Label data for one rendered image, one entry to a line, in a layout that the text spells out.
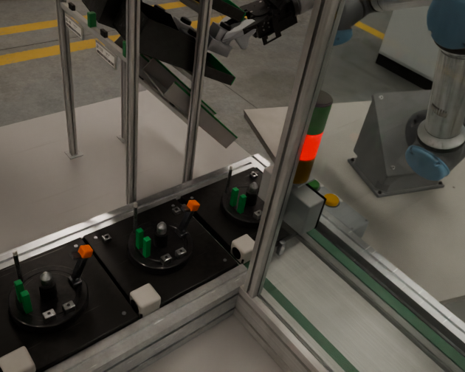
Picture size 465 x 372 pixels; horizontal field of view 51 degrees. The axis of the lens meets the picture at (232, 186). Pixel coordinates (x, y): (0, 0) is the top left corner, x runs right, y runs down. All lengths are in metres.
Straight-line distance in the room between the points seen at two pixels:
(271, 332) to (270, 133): 0.83
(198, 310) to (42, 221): 0.50
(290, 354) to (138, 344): 0.30
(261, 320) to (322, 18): 0.62
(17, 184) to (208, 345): 0.68
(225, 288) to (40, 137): 0.81
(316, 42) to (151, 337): 0.60
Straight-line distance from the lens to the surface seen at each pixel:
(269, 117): 1.77
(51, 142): 1.57
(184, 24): 1.33
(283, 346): 1.03
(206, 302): 1.01
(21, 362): 0.92
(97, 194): 1.37
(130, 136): 1.10
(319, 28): 0.69
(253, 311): 1.05
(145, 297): 0.97
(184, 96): 1.19
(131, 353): 0.96
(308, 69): 0.71
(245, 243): 1.09
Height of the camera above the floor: 1.77
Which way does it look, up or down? 40 degrees down
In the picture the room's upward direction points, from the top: 10 degrees clockwise
